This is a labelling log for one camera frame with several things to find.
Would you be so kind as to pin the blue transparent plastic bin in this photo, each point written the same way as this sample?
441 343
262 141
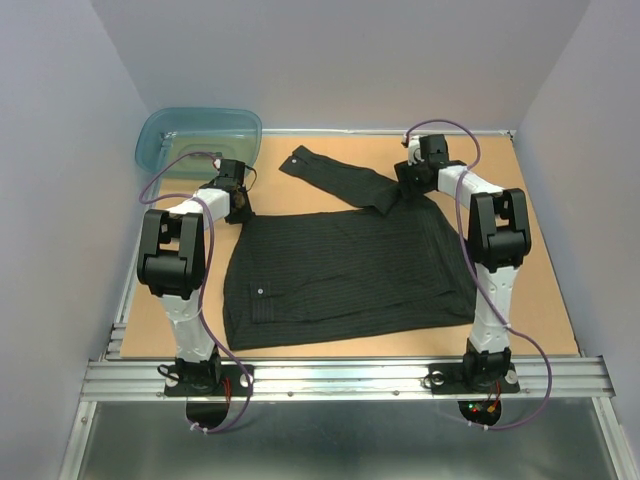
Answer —
189 136

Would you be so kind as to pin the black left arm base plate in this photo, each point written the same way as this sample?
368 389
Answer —
234 382

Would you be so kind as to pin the aluminium front rail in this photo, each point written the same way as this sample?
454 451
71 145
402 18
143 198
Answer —
342 379

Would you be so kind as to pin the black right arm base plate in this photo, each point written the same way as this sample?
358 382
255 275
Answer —
452 378

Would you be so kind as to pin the black pinstriped long sleeve shirt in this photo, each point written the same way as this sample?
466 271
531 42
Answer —
384 265

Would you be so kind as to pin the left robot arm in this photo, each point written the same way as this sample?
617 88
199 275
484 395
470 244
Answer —
175 254

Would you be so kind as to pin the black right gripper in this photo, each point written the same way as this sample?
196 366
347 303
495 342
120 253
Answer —
402 172

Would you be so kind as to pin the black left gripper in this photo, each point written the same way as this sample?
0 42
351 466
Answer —
246 215

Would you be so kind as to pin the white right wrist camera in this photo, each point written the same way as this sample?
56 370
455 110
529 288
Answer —
413 150

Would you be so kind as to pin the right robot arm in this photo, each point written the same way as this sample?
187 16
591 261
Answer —
498 239

